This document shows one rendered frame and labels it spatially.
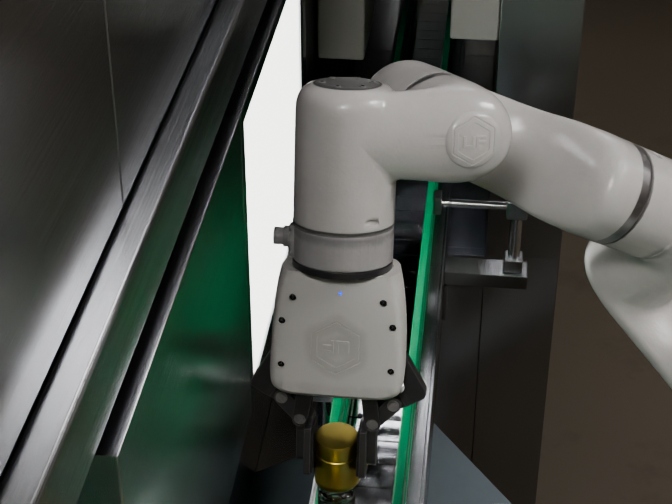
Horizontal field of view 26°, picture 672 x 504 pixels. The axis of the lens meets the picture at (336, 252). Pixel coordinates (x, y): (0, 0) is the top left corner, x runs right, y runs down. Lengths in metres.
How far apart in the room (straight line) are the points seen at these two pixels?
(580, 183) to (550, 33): 0.88
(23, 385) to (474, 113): 0.39
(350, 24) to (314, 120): 1.12
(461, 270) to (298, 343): 0.87
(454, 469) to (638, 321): 0.58
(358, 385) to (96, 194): 0.26
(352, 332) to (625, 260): 0.27
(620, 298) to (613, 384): 1.94
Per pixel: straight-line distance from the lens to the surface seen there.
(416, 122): 1.03
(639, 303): 1.25
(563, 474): 2.94
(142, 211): 1.03
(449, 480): 1.77
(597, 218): 1.14
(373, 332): 1.07
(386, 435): 1.63
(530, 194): 1.17
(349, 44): 2.16
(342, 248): 1.04
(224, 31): 1.30
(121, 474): 0.95
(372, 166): 1.03
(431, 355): 1.75
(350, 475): 1.15
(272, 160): 1.56
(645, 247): 1.18
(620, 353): 3.28
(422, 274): 1.74
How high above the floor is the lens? 1.92
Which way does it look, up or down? 33 degrees down
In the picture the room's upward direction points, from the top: straight up
